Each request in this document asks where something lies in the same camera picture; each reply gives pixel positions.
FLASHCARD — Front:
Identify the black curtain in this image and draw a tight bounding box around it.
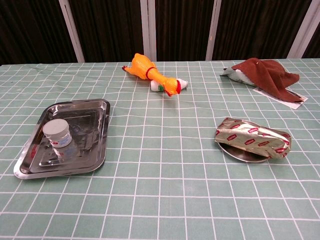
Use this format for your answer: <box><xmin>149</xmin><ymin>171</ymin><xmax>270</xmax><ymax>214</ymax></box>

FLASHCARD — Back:
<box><xmin>0</xmin><ymin>0</ymin><xmax>320</xmax><ymax>66</ymax></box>

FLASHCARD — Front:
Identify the white printed card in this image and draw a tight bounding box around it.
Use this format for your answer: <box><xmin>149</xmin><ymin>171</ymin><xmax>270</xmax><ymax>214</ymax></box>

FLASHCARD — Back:
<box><xmin>252</xmin><ymin>86</ymin><xmax>308</xmax><ymax>110</ymax></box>

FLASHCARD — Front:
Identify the orange rubber chicken toy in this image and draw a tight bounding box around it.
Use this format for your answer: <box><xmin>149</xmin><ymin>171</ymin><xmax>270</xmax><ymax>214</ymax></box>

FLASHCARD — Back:
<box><xmin>122</xmin><ymin>52</ymin><xmax>183</xmax><ymax>97</ymax></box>

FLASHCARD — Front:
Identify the round steel plate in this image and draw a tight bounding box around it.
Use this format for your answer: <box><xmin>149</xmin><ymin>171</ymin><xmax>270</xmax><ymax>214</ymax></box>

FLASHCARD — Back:
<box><xmin>216</xmin><ymin>119</ymin><xmax>272</xmax><ymax>164</ymax></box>

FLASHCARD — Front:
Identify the white frame post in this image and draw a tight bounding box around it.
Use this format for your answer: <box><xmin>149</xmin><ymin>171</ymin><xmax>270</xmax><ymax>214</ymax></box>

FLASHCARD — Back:
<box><xmin>286</xmin><ymin>0</ymin><xmax>320</xmax><ymax>60</ymax></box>
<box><xmin>58</xmin><ymin>0</ymin><xmax>86</xmax><ymax>63</ymax></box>
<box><xmin>139</xmin><ymin>0</ymin><xmax>157</xmax><ymax>62</ymax></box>
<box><xmin>205</xmin><ymin>0</ymin><xmax>222</xmax><ymax>61</ymax></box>

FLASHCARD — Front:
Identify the small white cylinder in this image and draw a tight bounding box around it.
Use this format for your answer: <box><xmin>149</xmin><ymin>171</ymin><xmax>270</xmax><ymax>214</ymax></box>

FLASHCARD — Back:
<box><xmin>42</xmin><ymin>118</ymin><xmax>72</xmax><ymax>149</ymax></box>

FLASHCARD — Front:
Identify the crinkled snack wrapper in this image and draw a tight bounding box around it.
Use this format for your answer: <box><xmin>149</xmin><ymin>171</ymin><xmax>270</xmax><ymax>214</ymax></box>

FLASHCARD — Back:
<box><xmin>214</xmin><ymin>116</ymin><xmax>293</xmax><ymax>159</ymax></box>

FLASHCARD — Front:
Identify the green checkered tablecloth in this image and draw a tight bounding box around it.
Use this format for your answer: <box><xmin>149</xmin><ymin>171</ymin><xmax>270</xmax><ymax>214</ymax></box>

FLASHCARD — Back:
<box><xmin>0</xmin><ymin>59</ymin><xmax>320</xmax><ymax>240</ymax></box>

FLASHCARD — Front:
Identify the small white bottle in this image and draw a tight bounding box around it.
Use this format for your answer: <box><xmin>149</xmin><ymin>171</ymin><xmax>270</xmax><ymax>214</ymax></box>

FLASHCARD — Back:
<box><xmin>149</xmin><ymin>78</ymin><xmax>189</xmax><ymax>92</ymax></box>

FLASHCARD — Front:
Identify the brown towel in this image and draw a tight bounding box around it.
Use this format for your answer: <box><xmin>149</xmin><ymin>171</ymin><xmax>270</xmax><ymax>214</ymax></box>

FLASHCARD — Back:
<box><xmin>231</xmin><ymin>57</ymin><xmax>306</xmax><ymax>103</ymax></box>

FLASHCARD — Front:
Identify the rectangular steel tray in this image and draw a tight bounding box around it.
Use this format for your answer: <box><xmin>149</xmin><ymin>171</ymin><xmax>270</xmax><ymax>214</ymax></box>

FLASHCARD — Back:
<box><xmin>13</xmin><ymin>98</ymin><xmax>111</xmax><ymax>180</ymax></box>

